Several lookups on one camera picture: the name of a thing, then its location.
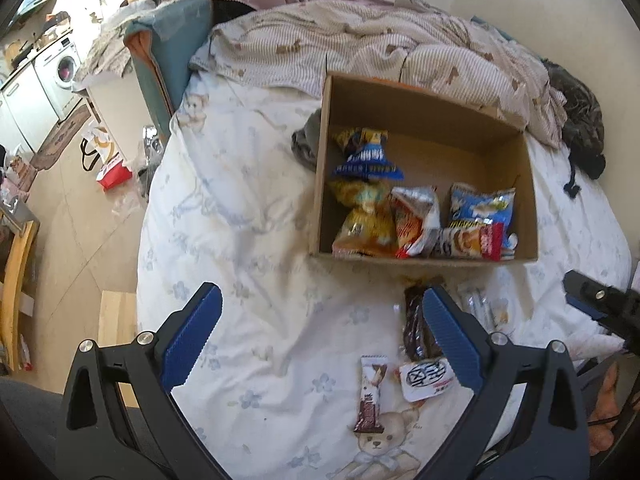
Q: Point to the brown and white chocolate bar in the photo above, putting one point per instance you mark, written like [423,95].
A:
[371,395]

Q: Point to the blue and yellow snack packet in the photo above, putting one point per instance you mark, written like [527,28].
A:
[367,160]

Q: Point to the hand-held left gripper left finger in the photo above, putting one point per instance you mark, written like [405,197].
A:
[192,340]

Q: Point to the grey cloth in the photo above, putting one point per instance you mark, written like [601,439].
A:
[305,142]

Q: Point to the red and silver snack packet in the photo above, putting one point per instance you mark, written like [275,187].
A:
[415,220]

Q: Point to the clear white snack packet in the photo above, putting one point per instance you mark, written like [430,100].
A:
[482,305]

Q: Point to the small printed paper bag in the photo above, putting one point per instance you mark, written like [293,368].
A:
[22,172]

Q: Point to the white floral bed sheet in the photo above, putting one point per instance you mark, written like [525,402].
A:
[250,260]

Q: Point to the red and cream snack packet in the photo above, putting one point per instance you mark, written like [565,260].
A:
[472,242]

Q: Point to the person's right hand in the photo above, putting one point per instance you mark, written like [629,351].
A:
[602,395]

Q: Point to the red and white shopping bag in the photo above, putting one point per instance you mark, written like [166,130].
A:
[110,170]

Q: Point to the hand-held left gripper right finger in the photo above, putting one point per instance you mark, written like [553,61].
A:
[450,340]

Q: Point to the beige printed cloth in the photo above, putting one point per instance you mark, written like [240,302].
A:
[105,50]

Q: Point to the silver plastic bag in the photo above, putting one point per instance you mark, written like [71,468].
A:
[150,150]

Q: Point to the white kitchen cabinet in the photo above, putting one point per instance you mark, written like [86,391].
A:
[25,110]

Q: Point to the brown snack packet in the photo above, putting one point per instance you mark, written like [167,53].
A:
[415,330]

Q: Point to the white packet with black print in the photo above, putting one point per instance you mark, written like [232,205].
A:
[425,377]

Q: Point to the person's dark grey trouser leg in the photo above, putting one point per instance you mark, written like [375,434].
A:
[25,425]

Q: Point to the white bedside cabinet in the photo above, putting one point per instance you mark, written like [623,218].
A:
[115,97]

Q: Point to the brown patterned rug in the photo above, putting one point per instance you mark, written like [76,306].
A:
[57,135]

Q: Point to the cardboard box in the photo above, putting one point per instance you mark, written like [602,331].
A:
[440,125]

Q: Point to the white washing machine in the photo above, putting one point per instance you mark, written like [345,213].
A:
[60,70]

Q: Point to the beige printed duvet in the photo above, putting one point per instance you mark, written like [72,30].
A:
[400,35]

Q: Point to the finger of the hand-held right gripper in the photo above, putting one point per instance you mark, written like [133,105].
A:
[587,292]

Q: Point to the teal headboard cushion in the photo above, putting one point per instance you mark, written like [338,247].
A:
[170,35]

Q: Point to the dark green cloth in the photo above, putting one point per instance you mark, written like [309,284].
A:
[580,110]

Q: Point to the blue and green snack packet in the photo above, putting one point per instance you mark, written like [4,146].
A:
[480,207]

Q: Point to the wooden chair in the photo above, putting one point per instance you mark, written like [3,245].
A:
[20,270]

